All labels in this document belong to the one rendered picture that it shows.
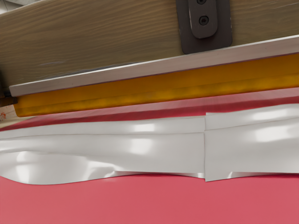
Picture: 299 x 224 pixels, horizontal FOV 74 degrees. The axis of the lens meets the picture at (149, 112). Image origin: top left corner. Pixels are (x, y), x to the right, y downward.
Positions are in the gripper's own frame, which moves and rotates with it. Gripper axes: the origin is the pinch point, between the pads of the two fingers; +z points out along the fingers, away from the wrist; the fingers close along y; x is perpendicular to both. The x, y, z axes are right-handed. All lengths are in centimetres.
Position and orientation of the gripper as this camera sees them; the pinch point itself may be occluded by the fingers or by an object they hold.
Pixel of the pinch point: (204, 23)
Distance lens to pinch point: 16.6
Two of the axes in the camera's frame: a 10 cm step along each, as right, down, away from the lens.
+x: 9.5, -1.0, -3.1
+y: -2.7, 2.6, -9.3
